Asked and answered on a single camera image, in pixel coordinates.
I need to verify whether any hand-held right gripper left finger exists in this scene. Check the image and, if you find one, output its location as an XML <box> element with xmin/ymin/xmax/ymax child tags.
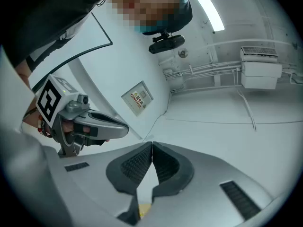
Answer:
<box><xmin>43</xmin><ymin>140</ymin><xmax>152</xmax><ymax>225</ymax></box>

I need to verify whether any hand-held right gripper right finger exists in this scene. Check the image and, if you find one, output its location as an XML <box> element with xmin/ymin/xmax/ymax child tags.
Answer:
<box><xmin>141</xmin><ymin>140</ymin><xmax>277</xmax><ymax>227</ymax></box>

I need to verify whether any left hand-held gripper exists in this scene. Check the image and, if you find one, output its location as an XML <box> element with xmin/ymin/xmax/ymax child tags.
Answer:
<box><xmin>35</xmin><ymin>74</ymin><xmax>130</xmax><ymax>158</ymax></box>

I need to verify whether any person's left hand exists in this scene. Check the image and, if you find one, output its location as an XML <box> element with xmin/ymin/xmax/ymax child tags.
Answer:
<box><xmin>62</xmin><ymin>121</ymin><xmax>111</xmax><ymax>143</ymax></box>

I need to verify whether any black wrist band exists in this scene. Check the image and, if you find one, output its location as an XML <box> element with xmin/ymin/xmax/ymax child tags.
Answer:
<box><xmin>23</xmin><ymin>106</ymin><xmax>39</xmax><ymax>118</ymax></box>

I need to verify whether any black-framed white board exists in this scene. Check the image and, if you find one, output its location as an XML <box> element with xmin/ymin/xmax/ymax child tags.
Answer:
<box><xmin>30</xmin><ymin>12</ymin><xmax>114</xmax><ymax>92</ymax></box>

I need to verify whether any person's black shirt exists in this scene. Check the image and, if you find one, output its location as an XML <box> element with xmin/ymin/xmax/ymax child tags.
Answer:
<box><xmin>0</xmin><ymin>0</ymin><xmax>108</xmax><ymax>75</ymax></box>

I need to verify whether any person's head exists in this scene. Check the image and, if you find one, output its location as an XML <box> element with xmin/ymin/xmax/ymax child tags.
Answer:
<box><xmin>91</xmin><ymin>0</ymin><xmax>190</xmax><ymax>35</ymax></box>

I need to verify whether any white air conditioner unit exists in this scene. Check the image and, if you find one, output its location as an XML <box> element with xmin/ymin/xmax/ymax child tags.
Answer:
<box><xmin>240</xmin><ymin>45</ymin><xmax>283</xmax><ymax>90</ymax></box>

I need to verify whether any long ceiling light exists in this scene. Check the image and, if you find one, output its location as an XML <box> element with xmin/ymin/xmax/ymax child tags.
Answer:
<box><xmin>184</xmin><ymin>0</ymin><xmax>225</xmax><ymax>32</ymax></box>

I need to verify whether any white wall electrical panel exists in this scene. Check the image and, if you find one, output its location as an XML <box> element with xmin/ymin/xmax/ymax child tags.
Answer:
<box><xmin>121</xmin><ymin>80</ymin><xmax>154</xmax><ymax>118</ymax></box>

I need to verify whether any thin grey wall cable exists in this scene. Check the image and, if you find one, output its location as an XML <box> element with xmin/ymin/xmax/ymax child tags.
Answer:
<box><xmin>141</xmin><ymin>88</ymin><xmax>172</xmax><ymax>143</ymax></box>

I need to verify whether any red beaded bracelet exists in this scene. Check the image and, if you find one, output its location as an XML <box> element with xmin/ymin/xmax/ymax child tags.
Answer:
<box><xmin>36</xmin><ymin>115</ymin><xmax>52</xmax><ymax>139</ymax></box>

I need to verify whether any grey shoulder strap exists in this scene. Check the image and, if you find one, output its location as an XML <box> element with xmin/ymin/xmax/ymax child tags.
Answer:
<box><xmin>26</xmin><ymin>25</ymin><xmax>79</xmax><ymax>68</ymax></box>

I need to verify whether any black head-mounted camera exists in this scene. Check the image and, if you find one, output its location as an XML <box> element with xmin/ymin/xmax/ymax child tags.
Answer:
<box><xmin>148</xmin><ymin>31</ymin><xmax>186</xmax><ymax>54</ymax></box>

